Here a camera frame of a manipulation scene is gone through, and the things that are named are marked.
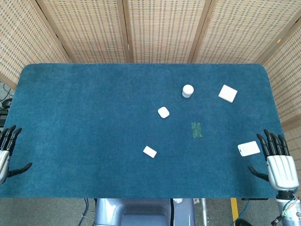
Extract white card with print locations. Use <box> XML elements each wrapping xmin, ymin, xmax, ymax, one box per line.
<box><xmin>237</xmin><ymin>140</ymin><xmax>261</xmax><ymax>157</ymax></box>

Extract silver metal pole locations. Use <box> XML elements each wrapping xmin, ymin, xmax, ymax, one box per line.
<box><xmin>200</xmin><ymin>198</ymin><xmax>208</xmax><ymax>226</ymax></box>

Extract woven bamboo screen panel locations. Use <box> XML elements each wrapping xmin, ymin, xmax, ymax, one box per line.
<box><xmin>258</xmin><ymin>14</ymin><xmax>301</xmax><ymax>125</ymax></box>
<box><xmin>36</xmin><ymin>0</ymin><xmax>132</xmax><ymax>64</ymax></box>
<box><xmin>188</xmin><ymin>0</ymin><xmax>301</xmax><ymax>64</ymax></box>
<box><xmin>0</xmin><ymin>0</ymin><xmax>71</xmax><ymax>85</ymax></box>
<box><xmin>122</xmin><ymin>0</ymin><xmax>214</xmax><ymax>64</ymax></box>

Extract black and silver right hand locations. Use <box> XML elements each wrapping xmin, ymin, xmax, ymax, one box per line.
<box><xmin>248</xmin><ymin>129</ymin><xmax>300</xmax><ymax>191</ymax></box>

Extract yellow plastic piece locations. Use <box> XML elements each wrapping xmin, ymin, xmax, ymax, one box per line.
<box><xmin>230</xmin><ymin>198</ymin><xmax>240</xmax><ymax>223</ymax></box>

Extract black cable bundle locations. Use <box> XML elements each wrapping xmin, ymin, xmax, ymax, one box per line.
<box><xmin>0</xmin><ymin>81</ymin><xmax>14</xmax><ymax>127</ymax></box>

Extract blue cable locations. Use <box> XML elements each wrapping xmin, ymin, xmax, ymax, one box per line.
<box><xmin>79</xmin><ymin>198</ymin><xmax>91</xmax><ymax>226</ymax></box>
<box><xmin>239</xmin><ymin>199</ymin><xmax>251</xmax><ymax>222</ymax></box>

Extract coloured wrist wires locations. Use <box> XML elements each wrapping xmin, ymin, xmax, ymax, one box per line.
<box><xmin>272</xmin><ymin>194</ymin><xmax>301</xmax><ymax>226</ymax></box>

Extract white round jar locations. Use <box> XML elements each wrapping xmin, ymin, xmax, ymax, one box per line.
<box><xmin>182</xmin><ymin>84</ymin><xmax>195</xmax><ymax>99</ymax></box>

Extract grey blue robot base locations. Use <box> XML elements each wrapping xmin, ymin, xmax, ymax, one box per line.
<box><xmin>93</xmin><ymin>198</ymin><xmax>196</xmax><ymax>226</ymax></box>

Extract blue carpet table cover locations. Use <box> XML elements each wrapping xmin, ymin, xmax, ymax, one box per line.
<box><xmin>0</xmin><ymin>63</ymin><xmax>286</xmax><ymax>200</ymax></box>

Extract black and silver left hand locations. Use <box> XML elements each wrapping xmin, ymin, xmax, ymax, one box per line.
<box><xmin>0</xmin><ymin>124</ymin><xmax>33</xmax><ymax>186</ymax></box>

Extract white rounded earbud case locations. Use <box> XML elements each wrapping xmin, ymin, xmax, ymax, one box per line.
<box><xmin>157</xmin><ymin>106</ymin><xmax>170</xmax><ymax>119</ymax></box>

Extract white square flat box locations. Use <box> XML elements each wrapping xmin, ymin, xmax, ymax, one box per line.
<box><xmin>218</xmin><ymin>84</ymin><xmax>238</xmax><ymax>104</ymax></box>

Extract small white rectangular box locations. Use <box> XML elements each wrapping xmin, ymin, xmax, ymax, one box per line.
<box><xmin>143</xmin><ymin>145</ymin><xmax>158</xmax><ymax>159</ymax></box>

